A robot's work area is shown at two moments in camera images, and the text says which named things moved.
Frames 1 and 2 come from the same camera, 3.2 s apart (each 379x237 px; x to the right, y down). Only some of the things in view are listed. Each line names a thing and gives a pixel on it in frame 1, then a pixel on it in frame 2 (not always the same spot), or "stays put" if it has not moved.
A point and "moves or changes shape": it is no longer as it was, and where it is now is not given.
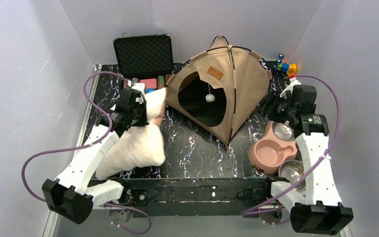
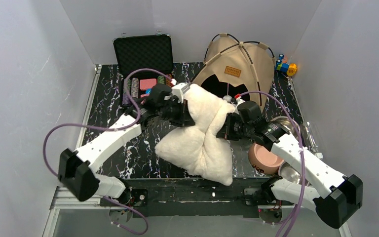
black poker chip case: [147, 59] stays put
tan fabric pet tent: [221, 89] moves or changes shape
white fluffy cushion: [141, 147] -> [198, 148]
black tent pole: [234, 66] -> [250, 63]
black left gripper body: [140, 106] -> [183, 113]
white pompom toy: [209, 98] -> [227, 98]
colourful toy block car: [283, 66] stays put
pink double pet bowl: [266, 155] stays put
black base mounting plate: [208, 197] stays put
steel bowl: [293, 170] stays put
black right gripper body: [275, 106] -> [225, 130]
